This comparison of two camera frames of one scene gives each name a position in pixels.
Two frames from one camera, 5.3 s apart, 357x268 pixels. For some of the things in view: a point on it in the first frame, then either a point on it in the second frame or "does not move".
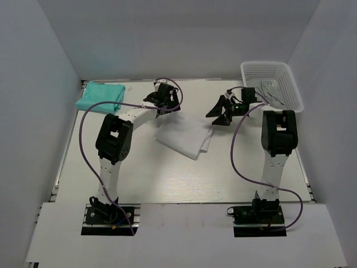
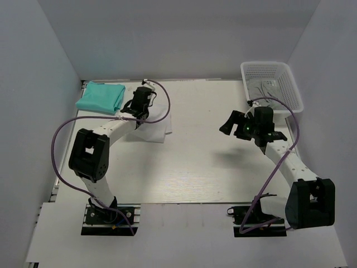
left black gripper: [174, 103] → [132, 100]
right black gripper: [224, 120] → [237, 118]
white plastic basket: [274, 83] does not move
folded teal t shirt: [95, 92] does not move
